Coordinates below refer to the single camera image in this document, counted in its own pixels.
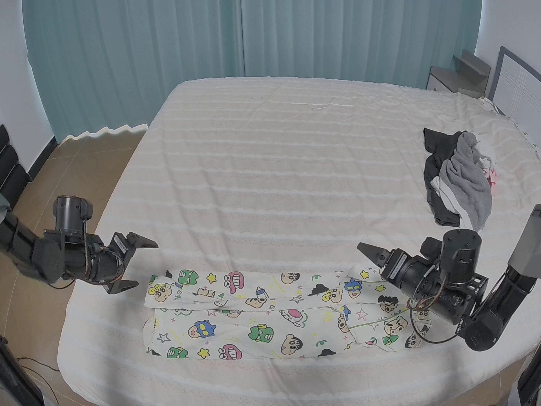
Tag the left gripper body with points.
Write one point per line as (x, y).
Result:
(105, 264)

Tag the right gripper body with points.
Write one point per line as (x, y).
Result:
(416, 275)

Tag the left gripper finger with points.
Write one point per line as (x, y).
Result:
(141, 242)
(123, 286)

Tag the white printed pyjama top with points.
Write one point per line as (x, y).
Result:
(262, 315)

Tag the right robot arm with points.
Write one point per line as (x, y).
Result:
(490, 307)

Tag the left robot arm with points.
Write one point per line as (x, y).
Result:
(42, 256)

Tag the pile of clothes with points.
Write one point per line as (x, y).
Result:
(460, 176)

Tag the bed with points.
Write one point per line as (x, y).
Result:
(274, 163)

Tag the blue-green curtain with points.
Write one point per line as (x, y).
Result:
(359, 23)
(126, 49)

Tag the grey bedside table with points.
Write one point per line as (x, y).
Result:
(456, 78)

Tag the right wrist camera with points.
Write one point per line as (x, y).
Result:
(430, 248)

